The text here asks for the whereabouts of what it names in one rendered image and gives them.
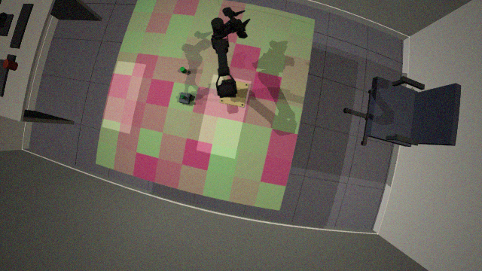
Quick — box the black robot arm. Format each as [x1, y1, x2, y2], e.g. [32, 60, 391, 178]
[211, 17, 244, 98]

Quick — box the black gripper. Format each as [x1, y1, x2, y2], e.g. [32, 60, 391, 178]
[223, 7, 250, 38]

